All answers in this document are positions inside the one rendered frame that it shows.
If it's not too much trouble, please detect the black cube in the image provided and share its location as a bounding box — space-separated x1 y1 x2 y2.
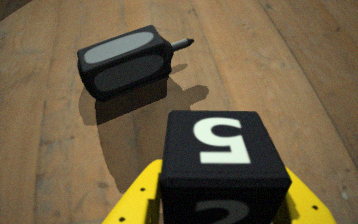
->
160 110 292 224

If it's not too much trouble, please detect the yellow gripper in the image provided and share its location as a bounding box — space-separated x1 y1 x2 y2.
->
102 160 337 224

